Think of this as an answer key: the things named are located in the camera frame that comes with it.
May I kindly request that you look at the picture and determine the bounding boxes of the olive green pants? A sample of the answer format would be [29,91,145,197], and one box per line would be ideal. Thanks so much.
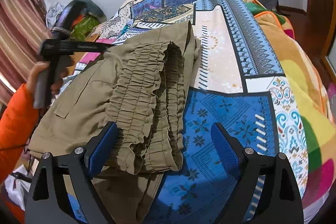
[29,21,200,223]

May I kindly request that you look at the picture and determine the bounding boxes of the person left hand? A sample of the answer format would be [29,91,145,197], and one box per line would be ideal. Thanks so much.
[26,61,68,97]

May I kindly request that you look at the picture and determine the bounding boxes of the bamboo lap desk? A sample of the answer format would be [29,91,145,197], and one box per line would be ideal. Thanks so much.
[67,34,104,75]

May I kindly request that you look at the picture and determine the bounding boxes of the green storage bag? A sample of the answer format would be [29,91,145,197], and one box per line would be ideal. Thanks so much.
[70,15,100,41]

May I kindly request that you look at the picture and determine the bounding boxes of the pink cloth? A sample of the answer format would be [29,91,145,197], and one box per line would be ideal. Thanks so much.
[80,38,116,64]

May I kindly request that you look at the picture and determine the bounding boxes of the striped pink curtain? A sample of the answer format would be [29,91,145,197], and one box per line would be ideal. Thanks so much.
[0,0,51,105]

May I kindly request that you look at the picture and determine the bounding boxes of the light grey crumpled garment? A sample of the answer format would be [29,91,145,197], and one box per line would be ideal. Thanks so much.
[46,2,64,30]

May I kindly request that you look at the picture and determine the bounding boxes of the grey neck pillow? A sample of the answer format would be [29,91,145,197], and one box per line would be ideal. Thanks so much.
[70,0,106,23]

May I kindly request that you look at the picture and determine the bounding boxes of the orange multicolour fleece blanket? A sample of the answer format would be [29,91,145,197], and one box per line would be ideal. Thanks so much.
[242,0,335,207]

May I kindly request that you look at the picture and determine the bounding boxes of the blue patchwork bedspread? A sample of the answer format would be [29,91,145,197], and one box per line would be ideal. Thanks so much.
[60,0,309,224]

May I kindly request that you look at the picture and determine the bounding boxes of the brown wooden door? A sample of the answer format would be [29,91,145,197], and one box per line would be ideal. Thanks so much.
[301,0,336,62]

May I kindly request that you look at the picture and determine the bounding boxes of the grey bag on floor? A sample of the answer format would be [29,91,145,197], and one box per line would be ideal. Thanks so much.
[257,0,288,16]

